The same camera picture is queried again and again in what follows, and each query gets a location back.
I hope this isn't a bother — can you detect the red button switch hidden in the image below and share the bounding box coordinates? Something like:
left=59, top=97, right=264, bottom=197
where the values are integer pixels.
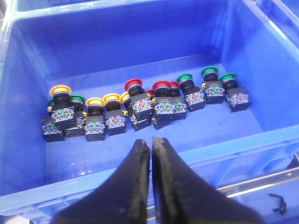
left=145, top=89, right=170, bottom=130

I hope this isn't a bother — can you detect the black hex key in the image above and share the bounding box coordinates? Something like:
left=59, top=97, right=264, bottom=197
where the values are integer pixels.
left=269, top=193, right=287, bottom=216

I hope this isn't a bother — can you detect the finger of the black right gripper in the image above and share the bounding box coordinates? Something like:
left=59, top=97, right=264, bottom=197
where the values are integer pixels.
left=152, top=137, right=264, bottom=224
left=51, top=140, right=150, bottom=224

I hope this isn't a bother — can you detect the green button switch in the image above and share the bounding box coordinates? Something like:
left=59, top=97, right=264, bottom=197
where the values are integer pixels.
left=220, top=73, right=250, bottom=112
left=42, top=99, right=66, bottom=142
left=177, top=73, right=206, bottom=112
left=201, top=66, right=225, bottom=105
left=64, top=94, right=86, bottom=138

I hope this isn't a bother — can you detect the yellow button switch left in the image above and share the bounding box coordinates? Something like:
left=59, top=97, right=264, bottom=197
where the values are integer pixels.
left=49, top=84, right=76, bottom=130

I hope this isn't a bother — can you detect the red button switch centre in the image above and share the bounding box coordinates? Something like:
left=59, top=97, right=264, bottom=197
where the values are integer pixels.
left=152, top=80, right=174, bottom=125

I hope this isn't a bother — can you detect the green button switch far left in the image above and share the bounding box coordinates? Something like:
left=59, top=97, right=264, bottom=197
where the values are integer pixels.
left=42, top=99, right=66, bottom=142

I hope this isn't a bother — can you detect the yellow button switch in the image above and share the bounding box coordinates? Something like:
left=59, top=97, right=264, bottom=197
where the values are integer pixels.
left=103, top=93, right=127, bottom=136
left=84, top=98, right=106, bottom=142
left=49, top=84, right=76, bottom=130

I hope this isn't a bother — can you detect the red button switch small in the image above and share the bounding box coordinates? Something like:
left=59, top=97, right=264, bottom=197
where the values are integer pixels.
left=170, top=81, right=187, bottom=121

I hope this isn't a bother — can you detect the yellow button switch middle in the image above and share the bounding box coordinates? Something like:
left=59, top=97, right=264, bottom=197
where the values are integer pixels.
left=84, top=98, right=106, bottom=142

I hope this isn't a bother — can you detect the yellow button switch hidden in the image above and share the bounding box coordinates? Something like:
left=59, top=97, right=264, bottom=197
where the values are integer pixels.
left=119, top=91, right=150, bottom=131

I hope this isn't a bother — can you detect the yellow button switch right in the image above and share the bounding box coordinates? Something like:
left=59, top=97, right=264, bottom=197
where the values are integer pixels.
left=103, top=93, right=127, bottom=136

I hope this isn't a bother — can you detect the blue crate beside parts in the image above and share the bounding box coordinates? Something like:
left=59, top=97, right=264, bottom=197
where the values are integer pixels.
left=256, top=0, right=299, bottom=48

